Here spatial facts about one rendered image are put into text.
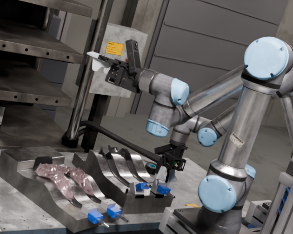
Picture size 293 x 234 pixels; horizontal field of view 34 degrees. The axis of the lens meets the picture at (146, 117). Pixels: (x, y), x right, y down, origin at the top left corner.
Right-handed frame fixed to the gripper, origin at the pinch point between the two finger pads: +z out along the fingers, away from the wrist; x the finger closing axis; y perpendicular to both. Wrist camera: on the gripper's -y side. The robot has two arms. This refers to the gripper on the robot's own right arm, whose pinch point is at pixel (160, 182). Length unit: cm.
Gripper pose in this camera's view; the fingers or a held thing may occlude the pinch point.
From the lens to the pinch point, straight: 214.2
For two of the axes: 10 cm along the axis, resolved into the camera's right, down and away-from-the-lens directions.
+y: 5.6, 2.8, -7.8
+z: -3.0, 9.5, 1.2
